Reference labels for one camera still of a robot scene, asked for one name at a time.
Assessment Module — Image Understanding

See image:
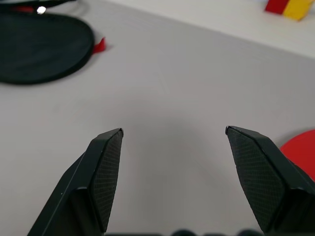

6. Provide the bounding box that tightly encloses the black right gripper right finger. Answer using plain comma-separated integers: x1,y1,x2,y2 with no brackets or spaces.
224,125,315,236

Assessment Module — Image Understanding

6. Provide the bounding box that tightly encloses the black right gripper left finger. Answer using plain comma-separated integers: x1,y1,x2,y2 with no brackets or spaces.
27,128,125,236

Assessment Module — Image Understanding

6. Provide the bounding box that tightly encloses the red round case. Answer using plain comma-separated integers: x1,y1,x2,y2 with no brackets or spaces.
280,129,315,183

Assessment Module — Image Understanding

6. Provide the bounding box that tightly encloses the black round pouch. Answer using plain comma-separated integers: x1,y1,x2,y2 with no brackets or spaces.
0,0,108,86

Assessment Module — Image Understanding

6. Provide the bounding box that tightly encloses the red and yellow block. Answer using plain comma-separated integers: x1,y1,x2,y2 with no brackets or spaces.
264,0,312,22

